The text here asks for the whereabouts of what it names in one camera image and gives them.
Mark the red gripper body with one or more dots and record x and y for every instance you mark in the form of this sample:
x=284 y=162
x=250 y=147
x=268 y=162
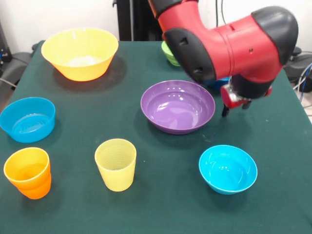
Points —
x=231 y=100

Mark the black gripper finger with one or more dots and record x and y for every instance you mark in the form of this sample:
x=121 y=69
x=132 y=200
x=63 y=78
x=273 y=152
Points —
x=246 y=104
x=225 y=111

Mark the dark blue bowl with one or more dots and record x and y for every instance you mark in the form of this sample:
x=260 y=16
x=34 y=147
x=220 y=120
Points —
x=218 y=84

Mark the large purple bowl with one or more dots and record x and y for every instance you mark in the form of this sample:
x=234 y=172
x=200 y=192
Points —
x=178 y=114

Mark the green bowl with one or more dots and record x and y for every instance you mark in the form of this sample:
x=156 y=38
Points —
x=169 y=54

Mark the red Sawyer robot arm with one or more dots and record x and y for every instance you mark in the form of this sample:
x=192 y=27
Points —
x=231 y=48

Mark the cyan bowl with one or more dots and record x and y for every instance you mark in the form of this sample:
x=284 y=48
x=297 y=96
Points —
x=228 y=173

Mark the yellow-green cup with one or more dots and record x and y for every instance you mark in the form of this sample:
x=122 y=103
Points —
x=115 y=175

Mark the dark green tablecloth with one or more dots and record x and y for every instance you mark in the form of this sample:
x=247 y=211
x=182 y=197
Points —
x=146 y=214

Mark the large orange bowl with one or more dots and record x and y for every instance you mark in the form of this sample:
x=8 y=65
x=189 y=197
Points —
x=73 y=48

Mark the blue ribbed bowl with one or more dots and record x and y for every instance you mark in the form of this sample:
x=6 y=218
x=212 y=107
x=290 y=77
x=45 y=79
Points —
x=26 y=126

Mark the orange cup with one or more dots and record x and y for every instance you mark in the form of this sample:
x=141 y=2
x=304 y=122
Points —
x=29 y=185

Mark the black device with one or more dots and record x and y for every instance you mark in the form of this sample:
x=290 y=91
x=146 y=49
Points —
x=5 y=53

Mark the grey pedestal foot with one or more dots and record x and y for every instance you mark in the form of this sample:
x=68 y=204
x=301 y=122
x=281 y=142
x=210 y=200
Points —
x=301 y=65
x=17 y=63

